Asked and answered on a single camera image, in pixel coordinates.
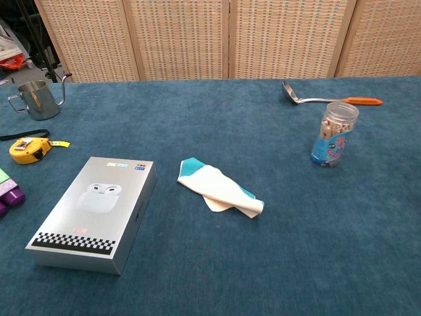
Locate yellow tape measure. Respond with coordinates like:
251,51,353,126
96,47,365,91
0,129,71,165

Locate white and teal cloth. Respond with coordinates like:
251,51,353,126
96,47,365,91
176,157,266,219

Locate woven wooden folding screen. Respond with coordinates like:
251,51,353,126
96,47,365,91
34,0,421,82

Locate clear plastic snack jar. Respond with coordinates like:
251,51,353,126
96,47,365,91
310,101,360,168

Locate silver earbuds box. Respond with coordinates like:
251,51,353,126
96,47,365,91
24,156,158,275

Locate steel gooseneck pitcher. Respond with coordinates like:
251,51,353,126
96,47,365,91
7,72,74,121

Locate black tripod stand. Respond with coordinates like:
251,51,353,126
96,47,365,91
19,0,64,84

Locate purple green toy binoculars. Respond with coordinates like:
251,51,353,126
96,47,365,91
0,168,26,220

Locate orange red bag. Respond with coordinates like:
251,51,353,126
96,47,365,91
0,54,26,71

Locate steel ladle orange handle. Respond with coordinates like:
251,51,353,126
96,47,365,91
281,80,384,107

